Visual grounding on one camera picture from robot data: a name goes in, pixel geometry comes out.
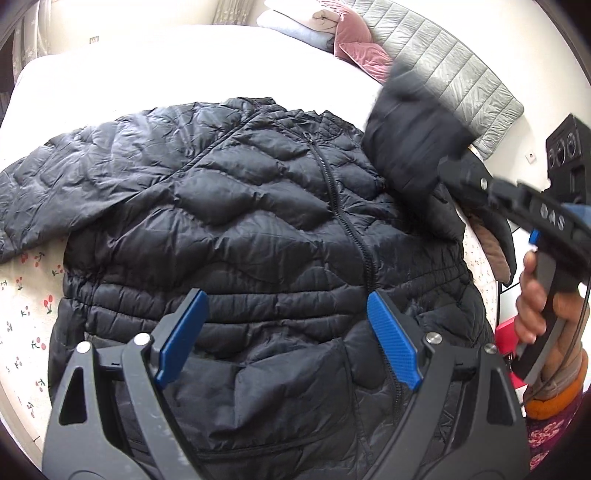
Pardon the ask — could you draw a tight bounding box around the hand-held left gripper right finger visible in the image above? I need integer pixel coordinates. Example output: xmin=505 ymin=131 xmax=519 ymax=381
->
xmin=356 ymin=291 xmax=528 ymax=480

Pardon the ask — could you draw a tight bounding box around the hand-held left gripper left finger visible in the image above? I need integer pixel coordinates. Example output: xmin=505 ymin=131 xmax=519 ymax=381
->
xmin=42 ymin=288 xmax=211 ymax=480

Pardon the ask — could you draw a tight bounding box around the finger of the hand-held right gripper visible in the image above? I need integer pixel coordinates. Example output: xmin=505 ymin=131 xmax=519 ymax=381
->
xmin=455 ymin=185 xmax=525 ymax=220
xmin=438 ymin=152 xmax=520 ymax=198

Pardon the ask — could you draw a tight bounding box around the black puffer jacket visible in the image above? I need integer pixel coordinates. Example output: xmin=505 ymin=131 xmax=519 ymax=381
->
xmin=0 ymin=60 xmax=518 ymax=480

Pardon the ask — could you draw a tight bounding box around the person's right forearm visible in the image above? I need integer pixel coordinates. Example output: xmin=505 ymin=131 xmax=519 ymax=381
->
xmin=523 ymin=323 xmax=591 ymax=472

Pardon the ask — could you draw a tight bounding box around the person's right hand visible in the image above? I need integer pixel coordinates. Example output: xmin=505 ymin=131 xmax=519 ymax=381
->
xmin=514 ymin=251 xmax=591 ymax=370

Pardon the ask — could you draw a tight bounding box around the red box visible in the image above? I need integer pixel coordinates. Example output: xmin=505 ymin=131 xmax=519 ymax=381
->
xmin=495 ymin=318 xmax=523 ymax=361

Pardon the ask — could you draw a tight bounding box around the grey quilted headboard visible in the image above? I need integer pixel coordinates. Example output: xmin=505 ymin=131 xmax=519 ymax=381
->
xmin=348 ymin=0 xmax=526 ymax=161

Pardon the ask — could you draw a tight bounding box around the cherry print bed sheet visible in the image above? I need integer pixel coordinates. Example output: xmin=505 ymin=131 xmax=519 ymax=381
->
xmin=0 ymin=222 xmax=505 ymax=428

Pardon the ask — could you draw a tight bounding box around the pink velvet pillow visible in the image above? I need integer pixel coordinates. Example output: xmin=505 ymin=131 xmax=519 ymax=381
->
xmin=333 ymin=7 xmax=394 ymax=85

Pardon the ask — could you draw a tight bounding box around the beige folded cloth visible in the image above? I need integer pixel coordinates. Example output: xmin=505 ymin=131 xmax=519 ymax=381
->
xmin=312 ymin=8 xmax=343 ymax=34

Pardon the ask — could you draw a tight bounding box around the light blue folded cloth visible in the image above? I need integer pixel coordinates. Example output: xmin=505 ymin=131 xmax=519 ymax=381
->
xmin=256 ymin=11 xmax=339 ymax=48

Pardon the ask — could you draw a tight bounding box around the white duvet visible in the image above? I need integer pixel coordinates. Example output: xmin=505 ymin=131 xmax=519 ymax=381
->
xmin=0 ymin=22 xmax=393 ymax=155

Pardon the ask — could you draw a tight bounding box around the patterned curtain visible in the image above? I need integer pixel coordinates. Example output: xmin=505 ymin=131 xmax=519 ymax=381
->
xmin=8 ymin=0 xmax=63 ymax=75

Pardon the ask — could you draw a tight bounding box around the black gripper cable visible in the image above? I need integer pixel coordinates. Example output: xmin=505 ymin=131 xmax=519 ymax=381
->
xmin=521 ymin=281 xmax=591 ymax=409

